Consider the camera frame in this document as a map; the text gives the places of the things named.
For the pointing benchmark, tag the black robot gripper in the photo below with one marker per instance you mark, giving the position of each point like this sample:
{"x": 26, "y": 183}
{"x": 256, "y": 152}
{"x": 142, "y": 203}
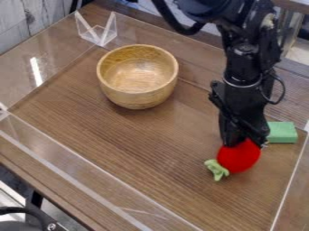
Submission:
{"x": 241, "y": 118}

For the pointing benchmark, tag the red plush fruit green leaves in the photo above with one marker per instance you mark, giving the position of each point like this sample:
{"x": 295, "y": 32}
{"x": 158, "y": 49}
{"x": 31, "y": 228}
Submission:
{"x": 233, "y": 159}

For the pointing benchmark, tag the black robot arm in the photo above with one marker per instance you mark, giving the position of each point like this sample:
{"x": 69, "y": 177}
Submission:
{"x": 248, "y": 25}

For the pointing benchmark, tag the green rectangular block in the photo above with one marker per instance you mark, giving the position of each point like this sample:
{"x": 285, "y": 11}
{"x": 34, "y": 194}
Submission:
{"x": 283, "y": 132}

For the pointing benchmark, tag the wooden bowl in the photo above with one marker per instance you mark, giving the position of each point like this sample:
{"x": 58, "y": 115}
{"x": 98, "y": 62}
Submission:
{"x": 138, "y": 75}

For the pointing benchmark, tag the metal table leg background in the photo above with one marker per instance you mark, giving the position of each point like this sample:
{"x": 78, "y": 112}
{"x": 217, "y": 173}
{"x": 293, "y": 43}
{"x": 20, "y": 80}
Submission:
{"x": 289, "y": 27}

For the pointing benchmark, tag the black clamp under table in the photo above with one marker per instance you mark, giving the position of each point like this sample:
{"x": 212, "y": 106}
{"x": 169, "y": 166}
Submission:
{"x": 22, "y": 215}

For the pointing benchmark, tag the clear acrylic tray wall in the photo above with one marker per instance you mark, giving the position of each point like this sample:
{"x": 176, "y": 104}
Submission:
{"x": 103, "y": 202}

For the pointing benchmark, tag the clear acrylic corner bracket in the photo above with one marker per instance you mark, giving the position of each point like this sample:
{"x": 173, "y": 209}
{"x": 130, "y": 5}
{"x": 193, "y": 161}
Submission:
{"x": 99, "y": 35}

